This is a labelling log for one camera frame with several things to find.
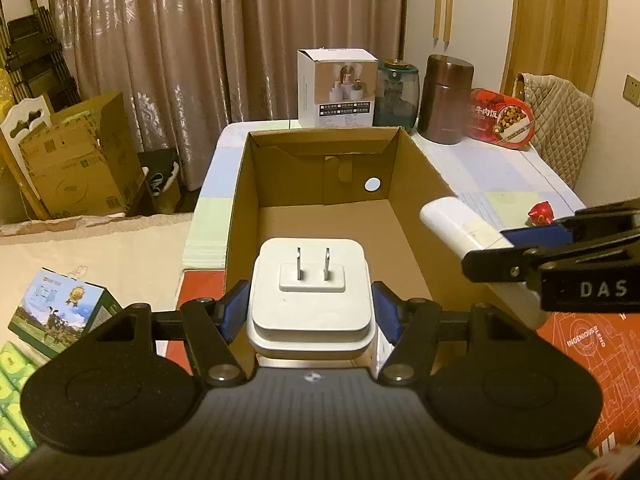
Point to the cream blanket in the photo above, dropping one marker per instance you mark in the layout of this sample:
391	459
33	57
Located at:
100	250

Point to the quilted beige chair cushion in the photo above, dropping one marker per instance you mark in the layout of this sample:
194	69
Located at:
560	115

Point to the wooden door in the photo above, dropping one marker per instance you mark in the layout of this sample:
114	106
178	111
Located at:
555	20

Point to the beige patterned curtain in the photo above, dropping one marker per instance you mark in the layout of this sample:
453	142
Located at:
175	60

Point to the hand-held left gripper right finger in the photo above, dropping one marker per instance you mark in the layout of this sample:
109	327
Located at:
385	310

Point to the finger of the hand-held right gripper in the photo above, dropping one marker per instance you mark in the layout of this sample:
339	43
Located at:
500	265
535	237

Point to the white product box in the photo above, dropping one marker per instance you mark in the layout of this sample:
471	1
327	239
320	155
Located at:
335	90

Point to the small red figurine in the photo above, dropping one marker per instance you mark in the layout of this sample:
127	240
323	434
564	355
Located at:
542	212

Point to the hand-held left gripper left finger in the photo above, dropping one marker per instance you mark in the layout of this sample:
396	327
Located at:
235	312

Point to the black sneaker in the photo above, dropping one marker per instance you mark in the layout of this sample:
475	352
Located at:
162	177

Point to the stack of green packets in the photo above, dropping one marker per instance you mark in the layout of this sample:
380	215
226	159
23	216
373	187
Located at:
12	390

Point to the brown metal canister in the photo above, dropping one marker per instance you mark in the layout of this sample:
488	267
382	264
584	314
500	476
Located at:
445	100

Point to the white cylindrical bottle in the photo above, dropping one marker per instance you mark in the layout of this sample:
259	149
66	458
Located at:
450	220

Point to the white carved wooden board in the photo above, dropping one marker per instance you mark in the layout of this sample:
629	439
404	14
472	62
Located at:
22	120

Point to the printed cardboard carton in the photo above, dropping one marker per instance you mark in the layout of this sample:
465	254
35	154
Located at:
80	160

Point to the cardboard box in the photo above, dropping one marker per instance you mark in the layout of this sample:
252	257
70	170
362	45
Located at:
310	220

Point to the white plug adapter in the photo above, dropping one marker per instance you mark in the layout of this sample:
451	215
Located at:
310	320

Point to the green glass jar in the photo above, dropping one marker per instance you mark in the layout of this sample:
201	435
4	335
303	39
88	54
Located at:
397	95

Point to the black folding ladder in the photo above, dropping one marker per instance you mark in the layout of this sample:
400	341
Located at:
35	45

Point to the yellow bag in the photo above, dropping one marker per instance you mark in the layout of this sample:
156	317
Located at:
4	90

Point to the green milk carton box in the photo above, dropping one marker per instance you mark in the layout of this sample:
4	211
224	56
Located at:
55	310

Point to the wooden wall strip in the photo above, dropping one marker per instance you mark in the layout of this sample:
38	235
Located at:
438	15
448	15

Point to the red oval tin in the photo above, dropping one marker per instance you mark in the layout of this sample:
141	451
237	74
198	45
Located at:
500	120

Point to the red printed mat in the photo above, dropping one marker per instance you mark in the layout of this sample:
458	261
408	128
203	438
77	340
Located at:
600	360

